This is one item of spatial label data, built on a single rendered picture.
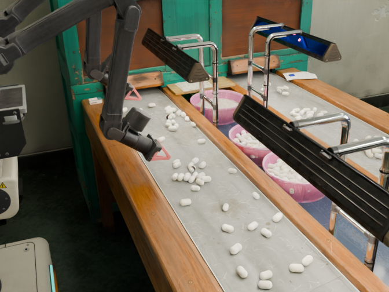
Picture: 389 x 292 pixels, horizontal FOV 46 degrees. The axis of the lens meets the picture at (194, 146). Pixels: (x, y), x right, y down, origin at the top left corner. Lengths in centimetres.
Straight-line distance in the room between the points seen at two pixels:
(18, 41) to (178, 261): 72
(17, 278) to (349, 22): 303
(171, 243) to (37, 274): 88
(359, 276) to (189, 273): 42
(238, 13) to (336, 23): 148
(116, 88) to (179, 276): 61
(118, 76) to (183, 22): 103
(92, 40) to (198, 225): 86
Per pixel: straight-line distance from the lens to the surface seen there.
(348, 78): 411
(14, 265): 213
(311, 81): 252
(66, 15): 136
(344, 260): 127
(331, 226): 135
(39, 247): 219
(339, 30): 392
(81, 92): 236
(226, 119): 217
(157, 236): 132
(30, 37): 136
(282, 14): 267
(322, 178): 99
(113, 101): 146
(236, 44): 257
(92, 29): 185
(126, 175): 162
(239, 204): 148
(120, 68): 143
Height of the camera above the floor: 156
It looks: 26 degrees down
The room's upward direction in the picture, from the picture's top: 2 degrees counter-clockwise
